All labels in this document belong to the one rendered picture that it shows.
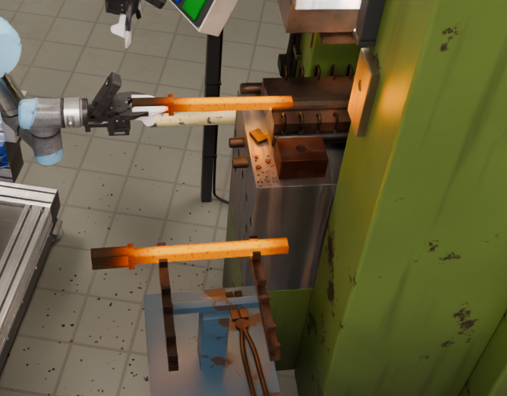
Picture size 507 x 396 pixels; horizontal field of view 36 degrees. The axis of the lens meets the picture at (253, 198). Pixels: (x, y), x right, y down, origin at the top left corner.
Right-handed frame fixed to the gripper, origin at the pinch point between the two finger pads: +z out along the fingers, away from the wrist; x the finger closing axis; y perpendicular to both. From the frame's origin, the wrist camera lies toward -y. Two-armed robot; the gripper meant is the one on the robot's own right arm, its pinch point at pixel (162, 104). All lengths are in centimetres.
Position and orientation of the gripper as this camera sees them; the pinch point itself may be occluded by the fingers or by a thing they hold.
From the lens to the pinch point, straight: 199.4
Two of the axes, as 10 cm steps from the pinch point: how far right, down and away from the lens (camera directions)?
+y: -0.8, 6.8, 7.3
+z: 9.9, -0.4, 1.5
